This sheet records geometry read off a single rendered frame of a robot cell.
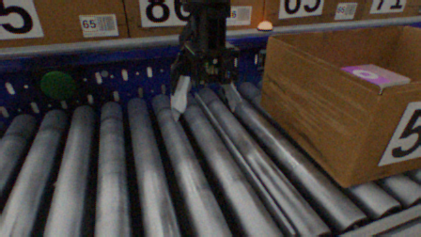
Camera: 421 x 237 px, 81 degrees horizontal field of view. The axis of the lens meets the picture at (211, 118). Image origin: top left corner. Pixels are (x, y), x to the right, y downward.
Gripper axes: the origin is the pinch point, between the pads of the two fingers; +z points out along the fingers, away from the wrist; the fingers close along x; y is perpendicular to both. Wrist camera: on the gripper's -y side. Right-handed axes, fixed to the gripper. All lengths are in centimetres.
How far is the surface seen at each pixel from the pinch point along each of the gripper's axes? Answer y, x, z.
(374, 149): 21.4, 18.9, -1.8
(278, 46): -2.6, 16.9, -10.6
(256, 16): -29.0, 26.0, -12.0
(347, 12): -29, 60, -11
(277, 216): 21.6, 3.9, 6.3
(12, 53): -23.4, -35.2, -8.7
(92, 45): -23.9, -19.4, -8.7
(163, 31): -29.0, -1.6, -9.6
